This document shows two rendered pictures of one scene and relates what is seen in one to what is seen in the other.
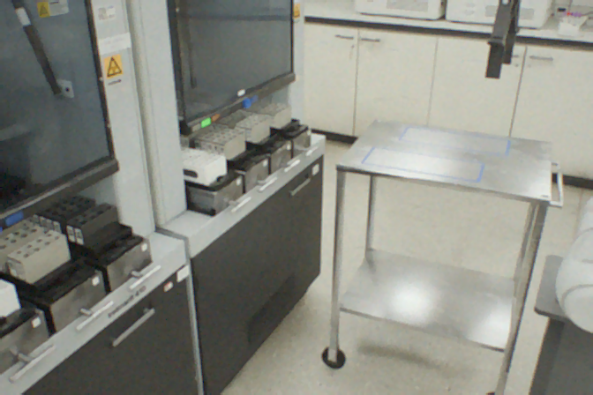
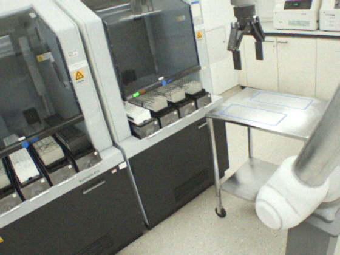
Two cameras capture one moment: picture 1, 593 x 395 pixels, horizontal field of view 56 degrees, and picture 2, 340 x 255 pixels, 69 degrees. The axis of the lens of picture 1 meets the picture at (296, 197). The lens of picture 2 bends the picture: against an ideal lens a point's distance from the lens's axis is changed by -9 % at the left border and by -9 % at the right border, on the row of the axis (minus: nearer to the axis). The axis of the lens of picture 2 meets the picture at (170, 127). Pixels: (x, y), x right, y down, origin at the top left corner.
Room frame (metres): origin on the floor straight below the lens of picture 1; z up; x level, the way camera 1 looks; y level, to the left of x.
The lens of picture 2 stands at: (0.22, -0.60, 1.47)
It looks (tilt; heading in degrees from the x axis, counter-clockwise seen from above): 26 degrees down; 29
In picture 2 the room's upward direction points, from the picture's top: 12 degrees counter-clockwise
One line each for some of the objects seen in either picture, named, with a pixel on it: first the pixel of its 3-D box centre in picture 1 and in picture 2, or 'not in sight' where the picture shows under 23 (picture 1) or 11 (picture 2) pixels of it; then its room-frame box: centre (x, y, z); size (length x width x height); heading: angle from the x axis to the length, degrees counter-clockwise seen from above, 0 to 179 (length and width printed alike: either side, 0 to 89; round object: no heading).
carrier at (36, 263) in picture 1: (43, 258); (52, 155); (0.98, 0.53, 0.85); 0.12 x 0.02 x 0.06; 153
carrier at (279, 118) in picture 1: (281, 117); (193, 88); (1.87, 0.06, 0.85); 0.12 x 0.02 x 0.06; 151
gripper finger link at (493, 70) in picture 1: (495, 61); (237, 60); (1.15, -0.41, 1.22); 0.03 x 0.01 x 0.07; 62
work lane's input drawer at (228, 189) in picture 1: (142, 170); (122, 116); (1.58, 0.48, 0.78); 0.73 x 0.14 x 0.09; 62
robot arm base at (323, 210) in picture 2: not in sight; (322, 190); (1.08, -0.72, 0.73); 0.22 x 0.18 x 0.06; 152
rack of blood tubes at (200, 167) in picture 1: (175, 162); (131, 113); (1.52, 0.36, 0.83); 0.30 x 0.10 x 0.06; 62
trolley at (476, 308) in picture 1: (435, 261); (272, 167); (1.64, -0.48, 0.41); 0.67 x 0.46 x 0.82; 68
